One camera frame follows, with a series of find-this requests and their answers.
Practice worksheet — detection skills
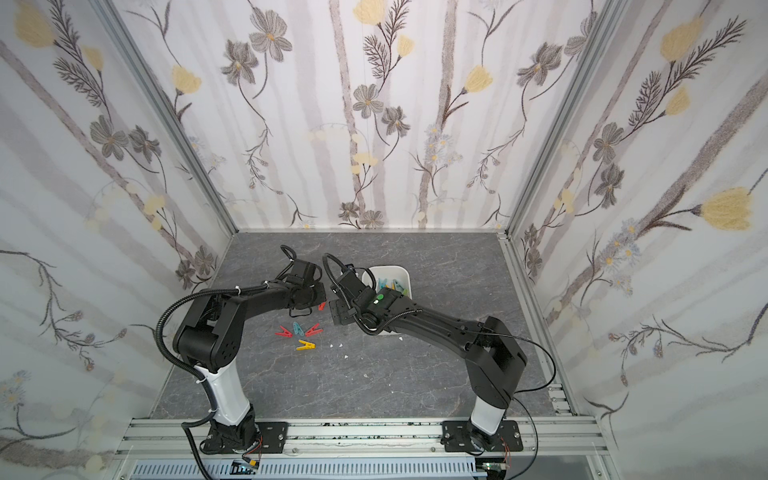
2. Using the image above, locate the red clothespin bottom left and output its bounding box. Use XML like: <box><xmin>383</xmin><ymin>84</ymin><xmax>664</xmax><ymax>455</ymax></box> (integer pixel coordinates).
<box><xmin>276</xmin><ymin>326</ymin><xmax>294</xmax><ymax>338</ymax></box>

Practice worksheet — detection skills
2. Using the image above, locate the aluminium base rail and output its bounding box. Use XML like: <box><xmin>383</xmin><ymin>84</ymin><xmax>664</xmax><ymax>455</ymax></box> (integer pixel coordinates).
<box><xmin>113</xmin><ymin>417</ymin><xmax>619</xmax><ymax>480</ymax></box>

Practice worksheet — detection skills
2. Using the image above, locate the aluminium corner post left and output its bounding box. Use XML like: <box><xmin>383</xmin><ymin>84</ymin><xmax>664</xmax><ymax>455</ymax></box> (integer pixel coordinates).
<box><xmin>89</xmin><ymin>0</ymin><xmax>238</xmax><ymax>236</ymax></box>

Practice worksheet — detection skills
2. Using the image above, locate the yellow clothespin by pile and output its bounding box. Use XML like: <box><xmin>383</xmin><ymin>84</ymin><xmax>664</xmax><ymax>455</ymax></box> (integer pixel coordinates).
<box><xmin>296</xmin><ymin>340</ymin><xmax>316</xmax><ymax>351</ymax></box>

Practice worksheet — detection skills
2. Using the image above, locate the aluminium corner post right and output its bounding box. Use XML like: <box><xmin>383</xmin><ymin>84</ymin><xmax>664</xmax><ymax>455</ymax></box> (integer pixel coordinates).
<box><xmin>503</xmin><ymin>1</ymin><xmax>630</xmax><ymax>238</ymax></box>

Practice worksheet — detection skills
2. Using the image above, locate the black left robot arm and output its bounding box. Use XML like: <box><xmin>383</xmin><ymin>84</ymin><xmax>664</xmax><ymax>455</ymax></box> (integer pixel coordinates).
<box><xmin>154</xmin><ymin>260</ymin><xmax>326</xmax><ymax>455</ymax></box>

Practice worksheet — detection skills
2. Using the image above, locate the aluminium corner post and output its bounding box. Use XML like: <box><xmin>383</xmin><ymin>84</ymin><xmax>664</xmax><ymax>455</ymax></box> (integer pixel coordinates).
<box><xmin>89</xmin><ymin>0</ymin><xmax>238</xmax><ymax>236</ymax></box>
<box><xmin>503</xmin><ymin>1</ymin><xmax>630</xmax><ymax>238</ymax></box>

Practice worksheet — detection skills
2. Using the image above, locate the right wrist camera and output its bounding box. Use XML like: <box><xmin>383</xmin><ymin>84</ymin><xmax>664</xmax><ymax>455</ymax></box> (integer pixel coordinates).
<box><xmin>336</xmin><ymin>270</ymin><xmax>376</xmax><ymax>303</ymax></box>

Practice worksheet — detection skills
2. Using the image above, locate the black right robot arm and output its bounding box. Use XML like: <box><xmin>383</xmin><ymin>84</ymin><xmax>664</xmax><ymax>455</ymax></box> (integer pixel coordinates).
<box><xmin>329</xmin><ymin>286</ymin><xmax>528</xmax><ymax>437</ymax></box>

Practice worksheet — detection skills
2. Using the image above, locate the white plastic storage box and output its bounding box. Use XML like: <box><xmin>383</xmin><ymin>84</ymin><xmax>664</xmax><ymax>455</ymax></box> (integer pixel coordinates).
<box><xmin>356</xmin><ymin>265</ymin><xmax>412</xmax><ymax>336</ymax></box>

